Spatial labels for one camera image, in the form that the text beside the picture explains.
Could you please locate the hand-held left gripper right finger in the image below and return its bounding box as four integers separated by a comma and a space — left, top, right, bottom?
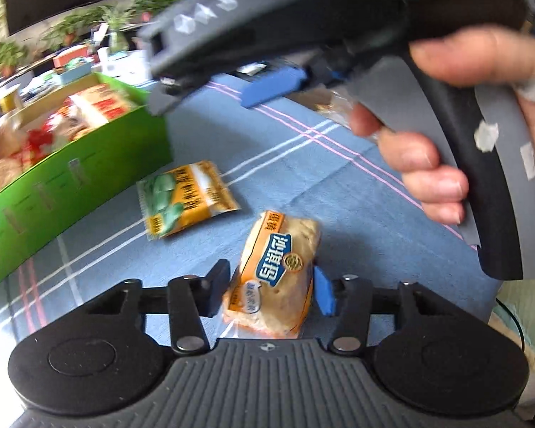
312, 267, 455, 354

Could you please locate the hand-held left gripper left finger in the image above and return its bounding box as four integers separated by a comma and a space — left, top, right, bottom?
85, 259, 231, 356

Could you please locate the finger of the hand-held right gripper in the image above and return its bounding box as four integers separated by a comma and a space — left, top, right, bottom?
241, 65, 353, 109
147, 76, 215, 117

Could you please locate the orange bread packet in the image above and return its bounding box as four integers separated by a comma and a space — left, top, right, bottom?
222, 209, 322, 340

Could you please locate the yellow red snack packet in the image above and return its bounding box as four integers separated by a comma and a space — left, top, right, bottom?
67, 82, 139, 128

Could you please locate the small clear bread packet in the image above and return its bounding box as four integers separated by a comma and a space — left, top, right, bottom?
314, 89, 379, 143

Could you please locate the green cardboard box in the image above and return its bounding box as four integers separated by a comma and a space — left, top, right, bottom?
0, 71, 174, 295

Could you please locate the clear toast bread packet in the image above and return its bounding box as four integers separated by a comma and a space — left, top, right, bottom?
0, 156, 27, 206

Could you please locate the person's right hand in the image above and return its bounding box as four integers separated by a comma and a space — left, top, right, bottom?
350, 27, 535, 224

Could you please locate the white coffee table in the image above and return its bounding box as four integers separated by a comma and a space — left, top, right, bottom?
0, 49, 154, 108

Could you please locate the spider plant in glass vase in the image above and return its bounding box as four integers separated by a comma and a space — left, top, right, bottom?
99, 5, 132, 52

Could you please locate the blue plastic basket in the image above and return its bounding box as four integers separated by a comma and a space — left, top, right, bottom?
56, 60, 94, 85

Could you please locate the yellow green snack packet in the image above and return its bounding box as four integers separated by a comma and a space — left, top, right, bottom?
136, 160, 241, 239

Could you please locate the orange tissue box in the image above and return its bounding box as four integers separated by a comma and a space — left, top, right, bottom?
52, 47, 92, 67

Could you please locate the yellow canister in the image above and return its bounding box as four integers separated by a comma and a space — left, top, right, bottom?
0, 87, 22, 113

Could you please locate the row of potted plants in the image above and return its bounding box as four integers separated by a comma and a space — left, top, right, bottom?
0, 0, 188, 76

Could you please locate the black cable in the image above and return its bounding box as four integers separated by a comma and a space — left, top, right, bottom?
495, 298, 528, 354

